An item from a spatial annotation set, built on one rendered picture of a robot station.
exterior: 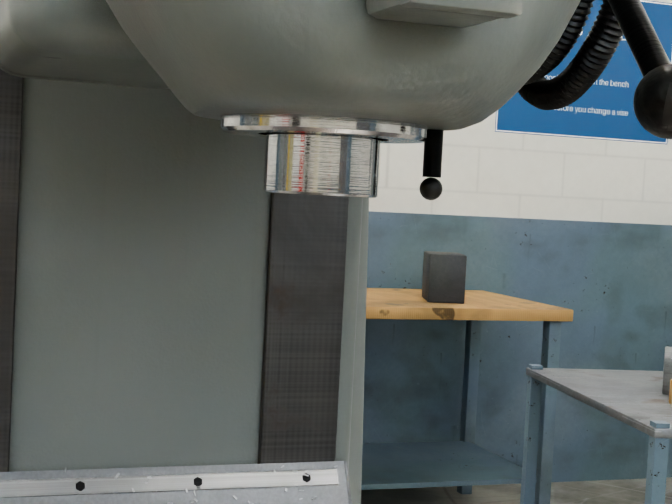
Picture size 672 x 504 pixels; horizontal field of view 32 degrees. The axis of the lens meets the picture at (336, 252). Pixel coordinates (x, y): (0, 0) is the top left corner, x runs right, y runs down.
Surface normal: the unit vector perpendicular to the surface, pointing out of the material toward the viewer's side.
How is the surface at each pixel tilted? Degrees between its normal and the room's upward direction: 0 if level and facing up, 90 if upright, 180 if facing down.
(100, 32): 117
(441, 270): 90
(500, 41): 104
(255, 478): 63
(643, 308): 90
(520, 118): 90
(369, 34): 92
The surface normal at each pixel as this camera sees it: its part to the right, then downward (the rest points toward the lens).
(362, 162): 0.69, 0.07
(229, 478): 0.33, -0.40
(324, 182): 0.04, 0.05
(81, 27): 0.28, 0.51
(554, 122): 0.34, 0.07
